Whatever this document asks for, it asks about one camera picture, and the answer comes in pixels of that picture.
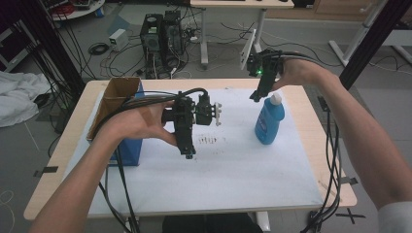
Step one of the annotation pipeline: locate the coiled black cable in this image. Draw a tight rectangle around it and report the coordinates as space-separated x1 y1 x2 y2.
87 42 111 56

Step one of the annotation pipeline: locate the white foam mat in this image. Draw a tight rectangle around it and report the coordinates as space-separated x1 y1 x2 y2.
64 87 325 217

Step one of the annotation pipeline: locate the person's white sleeve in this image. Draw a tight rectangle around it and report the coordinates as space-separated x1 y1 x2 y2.
377 201 412 233

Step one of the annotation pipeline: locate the blue cardboard box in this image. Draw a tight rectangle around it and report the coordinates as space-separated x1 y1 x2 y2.
86 77 146 167

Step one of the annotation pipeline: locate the blue bottle with white cap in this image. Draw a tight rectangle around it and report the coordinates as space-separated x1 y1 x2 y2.
254 91 287 146

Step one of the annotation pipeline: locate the black tape cross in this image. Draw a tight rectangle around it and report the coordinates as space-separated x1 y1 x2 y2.
334 207 366 225

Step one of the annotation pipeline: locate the black computer tower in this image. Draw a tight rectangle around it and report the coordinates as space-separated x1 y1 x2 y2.
139 13 165 65
163 10 187 60

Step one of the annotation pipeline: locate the small white box device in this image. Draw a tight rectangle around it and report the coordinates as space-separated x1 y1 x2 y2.
108 28 130 52

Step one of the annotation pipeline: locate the person's right hand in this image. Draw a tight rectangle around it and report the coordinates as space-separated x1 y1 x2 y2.
272 57 331 90

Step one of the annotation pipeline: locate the black cable bundle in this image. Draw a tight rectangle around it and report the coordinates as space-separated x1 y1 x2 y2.
275 50 343 233
91 86 210 233

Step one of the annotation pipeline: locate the white desk frame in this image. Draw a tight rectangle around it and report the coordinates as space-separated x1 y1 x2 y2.
328 0 412 67

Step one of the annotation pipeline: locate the person's left hand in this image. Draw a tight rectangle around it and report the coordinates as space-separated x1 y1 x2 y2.
105 100 179 146

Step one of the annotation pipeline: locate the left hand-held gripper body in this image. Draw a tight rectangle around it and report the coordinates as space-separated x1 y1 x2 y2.
160 91 223 134

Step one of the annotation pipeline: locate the black metal stand post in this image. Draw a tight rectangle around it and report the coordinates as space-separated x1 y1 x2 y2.
17 0 86 96
338 0 412 91

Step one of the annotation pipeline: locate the white-legged desk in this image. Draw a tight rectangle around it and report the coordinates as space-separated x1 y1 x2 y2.
189 0 295 70

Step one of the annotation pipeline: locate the black tape strip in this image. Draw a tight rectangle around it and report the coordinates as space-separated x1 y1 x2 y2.
32 165 59 178

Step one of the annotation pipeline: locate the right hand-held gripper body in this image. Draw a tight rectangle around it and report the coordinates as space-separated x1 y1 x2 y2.
240 28 285 81

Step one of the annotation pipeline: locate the white crumpled cloth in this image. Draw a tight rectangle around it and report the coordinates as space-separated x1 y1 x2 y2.
0 70 52 128

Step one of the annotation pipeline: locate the round white table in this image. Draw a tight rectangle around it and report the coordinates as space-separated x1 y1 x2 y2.
48 0 107 21

